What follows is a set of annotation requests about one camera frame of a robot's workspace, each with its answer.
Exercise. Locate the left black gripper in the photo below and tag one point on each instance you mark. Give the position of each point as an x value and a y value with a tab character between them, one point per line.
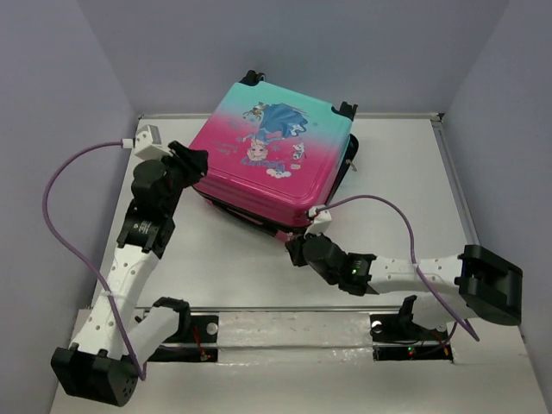
194	162

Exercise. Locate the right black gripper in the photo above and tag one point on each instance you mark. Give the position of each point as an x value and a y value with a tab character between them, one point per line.
294	247

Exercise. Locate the pink teal kids suitcase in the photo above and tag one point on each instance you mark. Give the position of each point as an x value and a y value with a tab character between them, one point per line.
273	153

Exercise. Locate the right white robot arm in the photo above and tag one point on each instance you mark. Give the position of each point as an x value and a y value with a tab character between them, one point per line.
475	283

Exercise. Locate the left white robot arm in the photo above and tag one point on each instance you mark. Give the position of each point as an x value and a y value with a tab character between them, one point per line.
108	357

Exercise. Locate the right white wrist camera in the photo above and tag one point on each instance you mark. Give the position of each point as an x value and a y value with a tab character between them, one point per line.
320	220

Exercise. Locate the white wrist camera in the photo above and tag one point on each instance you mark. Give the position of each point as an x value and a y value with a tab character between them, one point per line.
320	220
147	144

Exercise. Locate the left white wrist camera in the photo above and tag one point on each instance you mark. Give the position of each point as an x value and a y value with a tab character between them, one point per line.
147	144

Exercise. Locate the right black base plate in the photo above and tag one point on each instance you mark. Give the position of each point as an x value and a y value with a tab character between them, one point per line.
395	342

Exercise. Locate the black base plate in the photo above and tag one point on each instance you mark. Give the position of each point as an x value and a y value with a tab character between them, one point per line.
395	342
197	345

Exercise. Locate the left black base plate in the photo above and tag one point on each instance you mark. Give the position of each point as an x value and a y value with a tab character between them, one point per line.
197	345

